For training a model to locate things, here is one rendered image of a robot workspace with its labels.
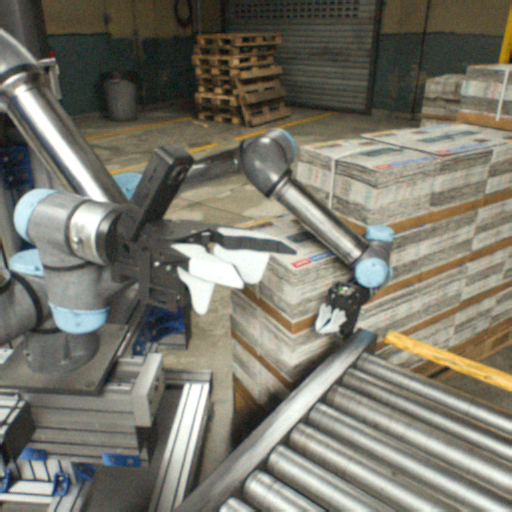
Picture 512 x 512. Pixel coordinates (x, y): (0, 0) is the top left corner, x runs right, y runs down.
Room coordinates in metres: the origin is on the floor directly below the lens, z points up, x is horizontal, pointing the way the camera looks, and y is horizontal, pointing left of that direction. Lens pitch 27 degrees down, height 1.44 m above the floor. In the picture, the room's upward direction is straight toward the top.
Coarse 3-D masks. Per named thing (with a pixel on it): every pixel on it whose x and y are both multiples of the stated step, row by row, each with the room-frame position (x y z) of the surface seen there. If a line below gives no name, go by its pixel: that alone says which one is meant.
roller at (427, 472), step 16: (320, 416) 0.65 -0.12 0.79; (336, 416) 0.64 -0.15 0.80; (336, 432) 0.62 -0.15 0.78; (352, 432) 0.61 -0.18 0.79; (368, 432) 0.61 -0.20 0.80; (352, 448) 0.60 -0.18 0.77; (368, 448) 0.58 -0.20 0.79; (384, 448) 0.57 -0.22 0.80; (400, 448) 0.57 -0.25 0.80; (384, 464) 0.56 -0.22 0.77; (400, 464) 0.55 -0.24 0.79; (416, 464) 0.54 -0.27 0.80; (432, 464) 0.54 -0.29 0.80; (416, 480) 0.53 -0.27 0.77; (432, 480) 0.52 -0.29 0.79; (448, 480) 0.51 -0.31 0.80; (464, 480) 0.51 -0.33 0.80; (448, 496) 0.50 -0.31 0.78; (464, 496) 0.49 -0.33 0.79; (480, 496) 0.48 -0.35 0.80; (496, 496) 0.48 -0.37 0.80
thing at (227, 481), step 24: (360, 336) 0.89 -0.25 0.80; (336, 360) 0.81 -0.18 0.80; (312, 384) 0.73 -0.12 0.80; (288, 408) 0.66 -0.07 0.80; (312, 408) 0.67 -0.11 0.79; (264, 432) 0.61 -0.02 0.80; (288, 432) 0.61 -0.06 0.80; (240, 456) 0.55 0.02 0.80; (264, 456) 0.55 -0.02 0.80; (216, 480) 0.51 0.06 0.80; (240, 480) 0.51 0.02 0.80; (192, 504) 0.47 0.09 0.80; (216, 504) 0.47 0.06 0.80
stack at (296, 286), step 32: (256, 224) 1.50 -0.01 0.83; (288, 224) 1.50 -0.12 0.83; (448, 224) 1.55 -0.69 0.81; (480, 224) 1.67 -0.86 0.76; (288, 256) 1.25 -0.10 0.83; (320, 256) 1.25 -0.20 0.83; (416, 256) 1.47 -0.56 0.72; (448, 256) 1.57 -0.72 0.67; (256, 288) 1.34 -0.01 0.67; (288, 288) 1.20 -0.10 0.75; (320, 288) 1.22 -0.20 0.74; (416, 288) 1.48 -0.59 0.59; (448, 288) 1.58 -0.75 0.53; (480, 288) 1.72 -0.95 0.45; (256, 320) 1.34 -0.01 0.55; (384, 320) 1.39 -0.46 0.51; (416, 320) 1.51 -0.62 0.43; (448, 320) 1.62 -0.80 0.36; (480, 320) 1.75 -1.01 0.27; (288, 352) 1.19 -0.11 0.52; (320, 352) 1.24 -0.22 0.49; (384, 352) 1.41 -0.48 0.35; (480, 352) 1.79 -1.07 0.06; (256, 384) 1.35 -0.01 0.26; (256, 416) 1.34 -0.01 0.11
